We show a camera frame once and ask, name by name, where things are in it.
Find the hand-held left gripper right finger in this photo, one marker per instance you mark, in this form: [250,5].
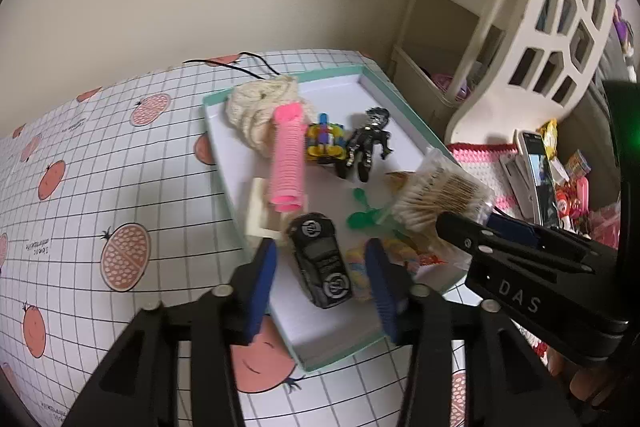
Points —
[382,287]

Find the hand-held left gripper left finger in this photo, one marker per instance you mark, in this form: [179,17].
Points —
[262,277]

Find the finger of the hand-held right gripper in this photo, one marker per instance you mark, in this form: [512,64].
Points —
[520,292]
[510,227]

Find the black toy car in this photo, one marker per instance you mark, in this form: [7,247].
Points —
[322,267]

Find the teal shallow box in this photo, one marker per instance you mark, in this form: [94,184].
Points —
[310,317]

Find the cream plastic stand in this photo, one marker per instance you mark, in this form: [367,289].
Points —
[257,207]

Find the green plastic toy figure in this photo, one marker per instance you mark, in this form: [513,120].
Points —
[360,219]

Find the bag of cotton swabs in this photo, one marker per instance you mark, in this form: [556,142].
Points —
[435,192]

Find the pink hair roller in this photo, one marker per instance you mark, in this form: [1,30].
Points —
[287,157]

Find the black action figure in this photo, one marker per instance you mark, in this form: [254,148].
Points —
[365,142]

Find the colourful block toy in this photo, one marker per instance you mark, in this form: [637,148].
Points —
[322,139]

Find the cream crochet cloth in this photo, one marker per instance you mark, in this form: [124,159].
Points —
[250,107]

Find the person's right hand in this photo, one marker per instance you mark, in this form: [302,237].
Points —
[592,387]

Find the pink plastic case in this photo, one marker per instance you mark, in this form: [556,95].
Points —
[582,197]

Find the smartphone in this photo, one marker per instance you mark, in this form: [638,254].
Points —
[540,177]

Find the small colourful cube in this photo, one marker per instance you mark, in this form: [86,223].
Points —
[579,164]

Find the yellow snack packet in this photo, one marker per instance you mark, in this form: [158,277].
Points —
[549,134]

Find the white lattice basket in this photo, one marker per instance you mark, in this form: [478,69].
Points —
[495,107]

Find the pink toy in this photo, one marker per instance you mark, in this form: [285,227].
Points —
[445,83]

